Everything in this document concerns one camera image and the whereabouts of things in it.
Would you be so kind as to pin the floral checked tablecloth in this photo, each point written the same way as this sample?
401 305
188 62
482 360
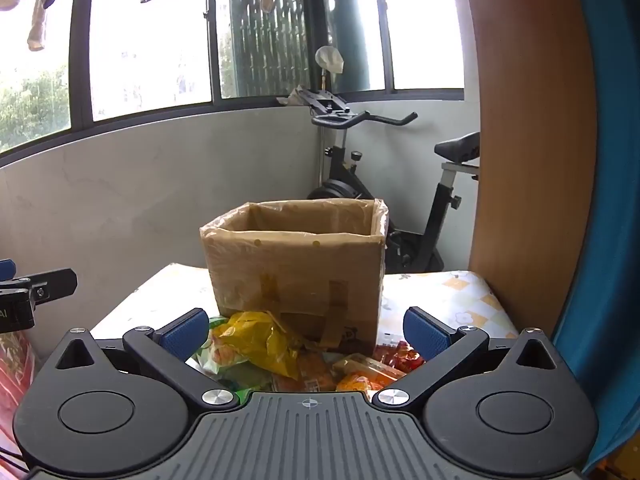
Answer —
465 300

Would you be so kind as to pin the cardboard box with plastic liner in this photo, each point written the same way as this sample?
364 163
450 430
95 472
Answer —
295 270

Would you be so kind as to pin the blue curtain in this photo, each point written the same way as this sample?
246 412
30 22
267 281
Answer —
610 210

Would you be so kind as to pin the yellow snack bag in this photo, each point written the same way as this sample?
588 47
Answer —
255 337

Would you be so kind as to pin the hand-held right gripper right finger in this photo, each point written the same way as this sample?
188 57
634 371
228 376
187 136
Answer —
425 332

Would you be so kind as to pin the clear-wrapped orange snack packet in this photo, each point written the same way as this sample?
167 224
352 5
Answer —
365 372

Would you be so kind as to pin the red snack packet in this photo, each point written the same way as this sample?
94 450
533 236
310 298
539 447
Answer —
400 355

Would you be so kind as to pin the green snack packet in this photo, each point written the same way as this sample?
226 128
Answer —
227 367

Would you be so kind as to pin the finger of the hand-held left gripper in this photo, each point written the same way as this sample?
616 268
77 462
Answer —
50 284
6 269

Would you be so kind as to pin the wooden panel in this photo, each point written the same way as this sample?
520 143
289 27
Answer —
530 160

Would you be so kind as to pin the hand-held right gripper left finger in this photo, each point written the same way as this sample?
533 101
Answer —
182 332

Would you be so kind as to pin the metal lattice grille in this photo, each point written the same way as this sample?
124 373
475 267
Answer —
270 35

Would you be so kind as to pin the beige rag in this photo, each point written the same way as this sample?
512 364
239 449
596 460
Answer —
292 97

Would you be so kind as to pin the black exercise bike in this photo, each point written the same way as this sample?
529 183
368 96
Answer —
430 230

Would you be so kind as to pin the beige hanging garment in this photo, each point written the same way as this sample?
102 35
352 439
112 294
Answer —
37 25

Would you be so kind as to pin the red patterned plastic bag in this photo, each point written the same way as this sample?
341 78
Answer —
17 380

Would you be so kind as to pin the dark window frame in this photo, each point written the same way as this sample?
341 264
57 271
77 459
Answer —
80 60

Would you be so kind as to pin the metal pole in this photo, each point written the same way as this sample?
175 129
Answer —
327 82

